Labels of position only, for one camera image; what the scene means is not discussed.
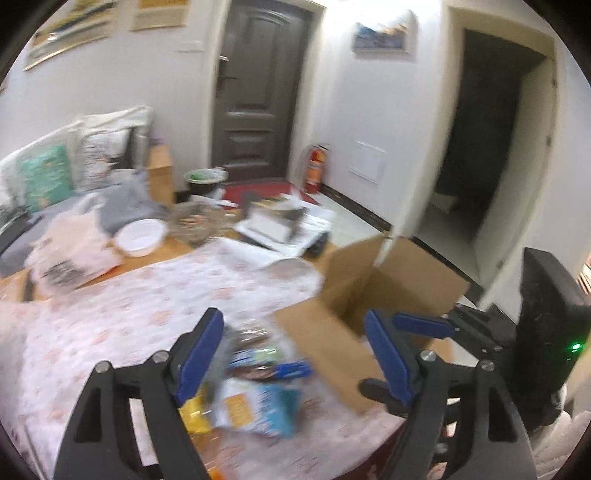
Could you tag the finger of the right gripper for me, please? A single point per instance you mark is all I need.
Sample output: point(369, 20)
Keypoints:
point(427, 326)
point(378, 391)

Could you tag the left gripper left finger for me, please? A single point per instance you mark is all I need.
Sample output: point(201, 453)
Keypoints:
point(100, 442)

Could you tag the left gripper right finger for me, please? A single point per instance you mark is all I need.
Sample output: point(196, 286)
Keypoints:
point(446, 378)

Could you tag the brown blue chocolate bar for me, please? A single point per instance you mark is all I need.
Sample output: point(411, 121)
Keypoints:
point(276, 372)

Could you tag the yellow snack packet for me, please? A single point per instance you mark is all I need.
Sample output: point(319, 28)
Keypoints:
point(196, 415)

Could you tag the blue cracker packet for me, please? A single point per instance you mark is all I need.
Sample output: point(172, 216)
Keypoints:
point(268, 409)

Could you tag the grey silver snack packet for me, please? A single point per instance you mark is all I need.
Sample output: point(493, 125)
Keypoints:
point(220, 363)

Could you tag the cardboard box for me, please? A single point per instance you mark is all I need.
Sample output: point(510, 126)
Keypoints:
point(347, 333)

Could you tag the pink patterned tablecloth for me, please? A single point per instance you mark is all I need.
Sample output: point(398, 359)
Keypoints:
point(48, 349)

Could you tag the silver tissue box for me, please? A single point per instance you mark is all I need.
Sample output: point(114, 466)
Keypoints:
point(278, 221)

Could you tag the white printed plastic bag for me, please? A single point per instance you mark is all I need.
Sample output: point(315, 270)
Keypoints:
point(73, 251)

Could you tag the red fire extinguisher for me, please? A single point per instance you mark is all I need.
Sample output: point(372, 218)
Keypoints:
point(315, 162)

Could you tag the white plastic bowl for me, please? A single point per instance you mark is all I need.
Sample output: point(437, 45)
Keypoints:
point(140, 238)

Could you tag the clear snack tray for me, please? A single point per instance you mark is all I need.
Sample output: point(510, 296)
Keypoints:
point(195, 224)

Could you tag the green waste bin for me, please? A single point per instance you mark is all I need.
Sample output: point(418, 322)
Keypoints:
point(203, 182)

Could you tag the teal tree cushion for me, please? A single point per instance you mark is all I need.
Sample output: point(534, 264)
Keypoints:
point(46, 178)

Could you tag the mountain canvas painting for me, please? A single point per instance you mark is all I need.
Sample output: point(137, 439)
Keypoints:
point(398, 36)

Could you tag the grey sofa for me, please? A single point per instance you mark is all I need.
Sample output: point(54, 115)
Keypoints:
point(106, 154)

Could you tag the dark entrance door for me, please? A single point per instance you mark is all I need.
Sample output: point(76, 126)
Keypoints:
point(258, 74)

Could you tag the square golden tree painting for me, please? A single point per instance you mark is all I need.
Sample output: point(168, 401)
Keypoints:
point(158, 14)

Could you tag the wide landscape painting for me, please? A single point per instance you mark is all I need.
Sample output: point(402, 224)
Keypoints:
point(83, 22)

